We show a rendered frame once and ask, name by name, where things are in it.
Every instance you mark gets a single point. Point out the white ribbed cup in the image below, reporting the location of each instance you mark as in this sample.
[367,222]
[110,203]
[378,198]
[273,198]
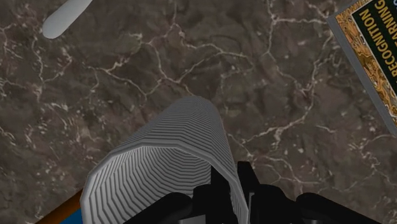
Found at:
[186,130]

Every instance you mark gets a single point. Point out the book with gold-black cover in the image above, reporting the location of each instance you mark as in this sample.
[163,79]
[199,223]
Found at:
[372,46]

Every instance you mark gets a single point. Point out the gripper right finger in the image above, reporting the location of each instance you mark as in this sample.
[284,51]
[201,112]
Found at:
[266,204]

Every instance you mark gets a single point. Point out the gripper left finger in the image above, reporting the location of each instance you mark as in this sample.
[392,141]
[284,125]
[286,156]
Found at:
[214,201]

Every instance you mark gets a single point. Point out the orange and blue flat object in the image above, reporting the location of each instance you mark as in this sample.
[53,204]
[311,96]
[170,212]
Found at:
[66,214]

